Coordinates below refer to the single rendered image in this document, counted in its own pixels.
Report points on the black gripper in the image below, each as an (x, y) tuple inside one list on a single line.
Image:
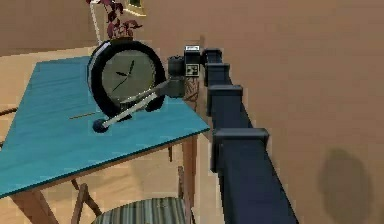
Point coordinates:
[(176, 77)]

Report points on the black round alarm clock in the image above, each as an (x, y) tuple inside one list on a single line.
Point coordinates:
[(128, 75)]

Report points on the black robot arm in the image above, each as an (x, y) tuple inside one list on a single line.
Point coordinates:
[(246, 166)]

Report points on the dark red houseplant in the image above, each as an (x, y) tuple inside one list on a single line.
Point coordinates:
[(115, 23)]

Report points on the striped seat wooden chair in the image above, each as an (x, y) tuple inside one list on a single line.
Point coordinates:
[(146, 211)]

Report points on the brown pencil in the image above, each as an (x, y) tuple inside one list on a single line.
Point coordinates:
[(82, 115)]

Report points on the blue top wooden table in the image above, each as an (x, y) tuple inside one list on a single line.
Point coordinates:
[(60, 140)]

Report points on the yellow framed picture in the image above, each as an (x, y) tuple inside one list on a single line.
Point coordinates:
[(136, 8)]

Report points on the white thin post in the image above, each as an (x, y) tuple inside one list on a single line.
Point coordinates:
[(95, 25)]

